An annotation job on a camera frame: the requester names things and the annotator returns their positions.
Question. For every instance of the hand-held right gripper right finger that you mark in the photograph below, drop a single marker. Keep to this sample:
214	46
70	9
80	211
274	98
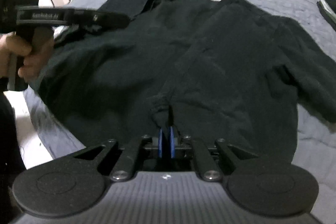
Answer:
171	142

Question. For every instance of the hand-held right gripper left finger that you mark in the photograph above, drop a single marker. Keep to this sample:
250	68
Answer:
161	142

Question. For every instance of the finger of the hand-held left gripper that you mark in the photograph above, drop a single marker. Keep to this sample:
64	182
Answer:
110	20
90	30

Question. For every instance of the black printed sweatshirt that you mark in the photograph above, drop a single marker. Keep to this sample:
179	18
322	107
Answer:
210	56

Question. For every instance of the person's left hand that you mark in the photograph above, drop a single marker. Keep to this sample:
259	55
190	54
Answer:
15	44

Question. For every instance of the white patterned bed sheet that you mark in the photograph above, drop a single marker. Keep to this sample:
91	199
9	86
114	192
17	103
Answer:
29	129

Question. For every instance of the person's dark clothing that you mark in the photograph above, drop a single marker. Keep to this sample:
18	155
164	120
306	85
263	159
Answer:
10	134

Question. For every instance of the grey printed quilt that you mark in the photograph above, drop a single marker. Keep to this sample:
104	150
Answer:
288	3

